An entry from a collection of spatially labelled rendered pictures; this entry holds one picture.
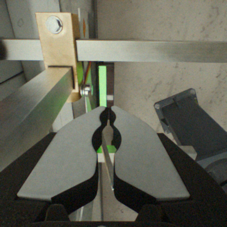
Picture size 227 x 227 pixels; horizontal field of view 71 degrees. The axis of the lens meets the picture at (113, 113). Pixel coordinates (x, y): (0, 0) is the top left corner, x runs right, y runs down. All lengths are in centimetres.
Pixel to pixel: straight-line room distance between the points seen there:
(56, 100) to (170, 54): 18
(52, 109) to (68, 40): 12
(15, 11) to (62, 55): 32
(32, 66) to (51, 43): 31
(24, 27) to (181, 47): 43
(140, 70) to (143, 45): 91
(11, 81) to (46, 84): 34
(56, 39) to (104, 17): 87
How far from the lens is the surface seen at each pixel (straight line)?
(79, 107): 48
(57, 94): 20
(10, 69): 53
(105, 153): 19
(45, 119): 16
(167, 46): 28
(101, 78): 44
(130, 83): 120
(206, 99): 144
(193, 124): 105
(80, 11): 33
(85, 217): 65
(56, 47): 27
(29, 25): 55
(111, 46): 26
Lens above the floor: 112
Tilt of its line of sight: 60 degrees down
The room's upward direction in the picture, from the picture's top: 179 degrees clockwise
